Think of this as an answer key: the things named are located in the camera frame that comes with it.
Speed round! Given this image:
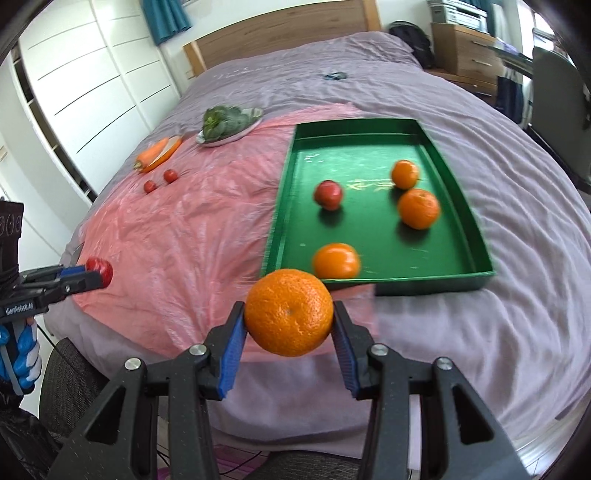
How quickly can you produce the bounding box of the green leafy vegetable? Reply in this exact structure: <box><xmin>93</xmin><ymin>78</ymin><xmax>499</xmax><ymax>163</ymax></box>
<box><xmin>203</xmin><ymin>106</ymin><xmax>252</xmax><ymax>139</ymax></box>

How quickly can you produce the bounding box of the white wardrobe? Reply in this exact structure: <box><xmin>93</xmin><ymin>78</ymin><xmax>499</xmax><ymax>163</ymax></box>
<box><xmin>9</xmin><ymin>0</ymin><xmax>181</xmax><ymax>204</ymax></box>

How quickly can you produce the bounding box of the black backpack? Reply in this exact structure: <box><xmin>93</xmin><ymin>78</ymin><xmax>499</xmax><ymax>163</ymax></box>
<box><xmin>388</xmin><ymin>21</ymin><xmax>435</xmax><ymax>70</ymax></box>

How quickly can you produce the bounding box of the person's left hand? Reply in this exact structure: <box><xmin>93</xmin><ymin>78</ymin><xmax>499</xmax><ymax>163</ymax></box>
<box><xmin>0</xmin><ymin>318</ymin><xmax>42</xmax><ymax>395</ymax></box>

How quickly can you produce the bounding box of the black mesh office chair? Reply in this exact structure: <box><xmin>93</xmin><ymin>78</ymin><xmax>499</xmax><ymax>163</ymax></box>
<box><xmin>39</xmin><ymin>337</ymin><xmax>109</xmax><ymax>437</ymax></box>

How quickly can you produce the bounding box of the window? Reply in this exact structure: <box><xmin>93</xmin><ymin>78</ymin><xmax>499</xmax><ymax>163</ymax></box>
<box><xmin>531</xmin><ymin>0</ymin><xmax>591</xmax><ymax>47</ymax></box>

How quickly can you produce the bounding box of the dark blue cloth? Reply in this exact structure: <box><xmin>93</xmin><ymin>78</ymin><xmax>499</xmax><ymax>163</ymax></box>
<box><xmin>496</xmin><ymin>76</ymin><xmax>526</xmax><ymax>124</ymax></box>

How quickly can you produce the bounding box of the carrot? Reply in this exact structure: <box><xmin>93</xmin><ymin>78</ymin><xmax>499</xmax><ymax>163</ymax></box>
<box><xmin>134</xmin><ymin>137</ymin><xmax>171</xmax><ymax>169</ymax></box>

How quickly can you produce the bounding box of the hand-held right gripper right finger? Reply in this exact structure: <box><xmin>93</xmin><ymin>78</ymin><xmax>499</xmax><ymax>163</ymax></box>
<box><xmin>330</xmin><ymin>301</ymin><xmax>529</xmax><ymax>480</ymax></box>

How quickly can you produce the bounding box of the bed with purple blanket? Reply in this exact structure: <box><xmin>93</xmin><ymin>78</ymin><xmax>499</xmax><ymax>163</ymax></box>
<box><xmin>46</xmin><ymin>30</ymin><xmax>591</xmax><ymax>457</ymax></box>

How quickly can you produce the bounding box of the green rectangular tray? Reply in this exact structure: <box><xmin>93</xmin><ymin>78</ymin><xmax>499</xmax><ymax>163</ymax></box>
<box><xmin>261</xmin><ymin>119</ymin><xmax>495</xmax><ymax>297</ymax></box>

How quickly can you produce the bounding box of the grey chair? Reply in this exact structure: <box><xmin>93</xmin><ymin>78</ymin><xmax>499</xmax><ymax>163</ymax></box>
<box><xmin>531</xmin><ymin>45</ymin><xmax>591</xmax><ymax>185</ymax></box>

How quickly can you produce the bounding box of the wooden headboard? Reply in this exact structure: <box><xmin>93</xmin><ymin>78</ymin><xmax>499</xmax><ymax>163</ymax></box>
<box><xmin>183</xmin><ymin>0</ymin><xmax>382</xmax><ymax>78</ymax></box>

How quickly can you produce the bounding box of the orange oval dish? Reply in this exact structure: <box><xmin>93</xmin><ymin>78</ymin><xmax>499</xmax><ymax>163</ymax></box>
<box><xmin>139</xmin><ymin>135</ymin><xmax>184</xmax><ymax>174</ymax></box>

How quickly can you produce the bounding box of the person's left forearm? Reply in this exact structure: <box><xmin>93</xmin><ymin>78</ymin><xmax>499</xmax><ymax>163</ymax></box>
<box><xmin>0</xmin><ymin>392</ymin><xmax>61</xmax><ymax>480</ymax></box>

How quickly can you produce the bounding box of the white round plate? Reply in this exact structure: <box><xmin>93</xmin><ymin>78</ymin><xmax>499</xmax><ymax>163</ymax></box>
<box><xmin>196</xmin><ymin>107</ymin><xmax>264</xmax><ymax>147</ymax></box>

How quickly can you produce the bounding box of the grey printer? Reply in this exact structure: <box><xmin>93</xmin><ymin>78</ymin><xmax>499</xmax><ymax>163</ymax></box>
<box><xmin>427</xmin><ymin>0</ymin><xmax>489</xmax><ymax>32</ymax></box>

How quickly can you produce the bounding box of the orange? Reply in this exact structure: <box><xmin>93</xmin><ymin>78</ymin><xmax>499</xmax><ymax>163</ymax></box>
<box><xmin>391</xmin><ymin>160</ymin><xmax>420</xmax><ymax>190</ymax></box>
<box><xmin>244</xmin><ymin>268</ymin><xmax>334</xmax><ymax>357</ymax></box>
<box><xmin>398</xmin><ymin>188</ymin><xmax>441</xmax><ymax>230</ymax></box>
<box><xmin>313</xmin><ymin>243</ymin><xmax>362</xmax><ymax>280</ymax></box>

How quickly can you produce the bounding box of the glass desk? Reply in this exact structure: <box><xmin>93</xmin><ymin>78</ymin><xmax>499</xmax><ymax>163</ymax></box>
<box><xmin>489</xmin><ymin>39</ymin><xmax>536</xmax><ymax>65</ymax></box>

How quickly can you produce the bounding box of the pink plastic sheet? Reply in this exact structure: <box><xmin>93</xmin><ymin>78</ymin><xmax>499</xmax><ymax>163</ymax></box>
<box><xmin>74</xmin><ymin>104</ymin><xmax>384</xmax><ymax>365</ymax></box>

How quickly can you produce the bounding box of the wooden dresser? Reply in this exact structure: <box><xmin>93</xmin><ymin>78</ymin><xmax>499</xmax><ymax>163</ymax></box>
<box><xmin>431</xmin><ymin>22</ymin><xmax>509</xmax><ymax>93</ymax></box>

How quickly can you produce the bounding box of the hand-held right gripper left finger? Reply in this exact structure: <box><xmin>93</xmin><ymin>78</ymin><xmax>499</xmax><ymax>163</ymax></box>
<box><xmin>48</xmin><ymin>301</ymin><xmax>248</xmax><ymax>480</ymax></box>

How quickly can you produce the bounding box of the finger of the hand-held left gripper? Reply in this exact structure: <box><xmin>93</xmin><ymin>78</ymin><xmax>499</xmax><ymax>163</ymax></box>
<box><xmin>21</xmin><ymin>264</ymin><xmax>88</xmax><ymax>284</ymax></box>
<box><xmin>32</xmin><ymin>271</ymin><xmax>105</xmax><ymax>303</ymax></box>

